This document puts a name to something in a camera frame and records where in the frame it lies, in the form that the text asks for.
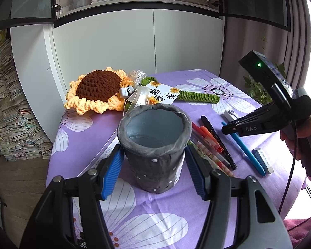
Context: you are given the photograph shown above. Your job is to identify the blue pen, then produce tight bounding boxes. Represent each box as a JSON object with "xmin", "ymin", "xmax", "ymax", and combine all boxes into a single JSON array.
[{"xmin": 221, "ymin": 121, "xmax": 266, "ymax": 177}]

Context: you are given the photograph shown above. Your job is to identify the black marker pen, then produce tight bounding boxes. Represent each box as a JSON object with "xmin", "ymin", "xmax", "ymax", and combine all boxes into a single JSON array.
[{"xmin": 201, "ymin": 116, "xmax": 237, "ymax": 170}]

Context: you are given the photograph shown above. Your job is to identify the orange marker pen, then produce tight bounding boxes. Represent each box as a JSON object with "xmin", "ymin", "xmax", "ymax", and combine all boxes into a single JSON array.
[{"xmin": 200, "ymin": 126, "xmax": 224, "ymax": 153}]

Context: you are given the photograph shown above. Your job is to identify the red gel pen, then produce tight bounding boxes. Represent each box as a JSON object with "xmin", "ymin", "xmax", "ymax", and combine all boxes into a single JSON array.
[{"xmin": 192, "ymin": 123, "xmax": 232, "ymax": 170}]

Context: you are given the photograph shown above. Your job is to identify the pink patterned pen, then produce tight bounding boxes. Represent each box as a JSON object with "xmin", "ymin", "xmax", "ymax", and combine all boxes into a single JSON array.
[{"xmin": 197, "ymin": 141, "xmax": 234, "ymax": 177}]

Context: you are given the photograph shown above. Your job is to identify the green white pen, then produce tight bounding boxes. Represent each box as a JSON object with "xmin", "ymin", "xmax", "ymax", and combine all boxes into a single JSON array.
[{"xmin": 188, "ymin": 140, "xmax": 199, "ymax": 150}]

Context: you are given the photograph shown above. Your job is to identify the person's right hand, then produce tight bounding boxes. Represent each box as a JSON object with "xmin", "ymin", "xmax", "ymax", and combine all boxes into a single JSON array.
[{"xmin": 280, "ymin": 117, "xmax": 311, "ymax": 155}]

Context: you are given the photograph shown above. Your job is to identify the green potted plant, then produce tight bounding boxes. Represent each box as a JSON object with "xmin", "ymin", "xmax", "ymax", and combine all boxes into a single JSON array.
[{"xmin": 239, "ymin": 52, "xmax": 291, "ymax": 109}]

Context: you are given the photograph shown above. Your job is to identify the purple floral tablecloth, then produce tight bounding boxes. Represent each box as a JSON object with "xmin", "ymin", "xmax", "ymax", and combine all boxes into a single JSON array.
[{"xmin": 47, "ymin": 69, "xmax": 306, "ymax": 248}]

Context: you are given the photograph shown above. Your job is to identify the grey curtain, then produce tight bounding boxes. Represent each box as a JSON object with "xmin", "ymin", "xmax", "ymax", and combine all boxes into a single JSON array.
[{"xmin": 220, "ymin": 0, "xmax": 311, "ymax": 89}]

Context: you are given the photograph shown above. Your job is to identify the pile of stacked papers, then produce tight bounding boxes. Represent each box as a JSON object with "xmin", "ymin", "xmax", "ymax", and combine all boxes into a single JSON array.
[{"xmin": 0, "ymin": 29, "xmax": 53, "ymax": 161}]

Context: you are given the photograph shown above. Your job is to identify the white sunflower greeting card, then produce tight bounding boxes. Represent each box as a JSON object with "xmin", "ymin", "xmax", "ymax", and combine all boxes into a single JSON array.
[{"xmin": 146, "ymin": 81, "xmax": 181, "ymax": 105}]

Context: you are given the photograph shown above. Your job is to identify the silver ribbon bow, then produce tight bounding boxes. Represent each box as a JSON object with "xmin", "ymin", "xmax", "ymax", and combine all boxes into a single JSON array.
[{"xmin": 123, "ymin": 70, "xmax": 152, "ymax": 116}]

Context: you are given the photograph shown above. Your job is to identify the crochet sunflower with green stem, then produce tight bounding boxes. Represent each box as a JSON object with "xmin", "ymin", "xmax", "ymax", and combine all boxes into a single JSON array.
[{"xmin": 64, "ymin": 67, "xmax": 220, "ymax": 115}]

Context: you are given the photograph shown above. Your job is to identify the white bookshelf cabinet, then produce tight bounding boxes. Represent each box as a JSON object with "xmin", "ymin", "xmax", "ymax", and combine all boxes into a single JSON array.
[{"xmin": 10, "ymin": 0, "xmax": 224, "ymax": 140}]

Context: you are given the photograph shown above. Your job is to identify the glass cabinet door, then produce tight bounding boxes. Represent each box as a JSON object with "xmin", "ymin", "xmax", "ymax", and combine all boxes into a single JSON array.
[{"xmin": 0, "ymin": 0, "xmax": 58, "ymax": 33}]

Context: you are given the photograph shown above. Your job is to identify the black cable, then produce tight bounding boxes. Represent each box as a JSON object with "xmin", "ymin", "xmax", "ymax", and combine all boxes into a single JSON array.
[{"xmin": 277, "ymin": 118, "xmax": 300, "ymax": 214}]

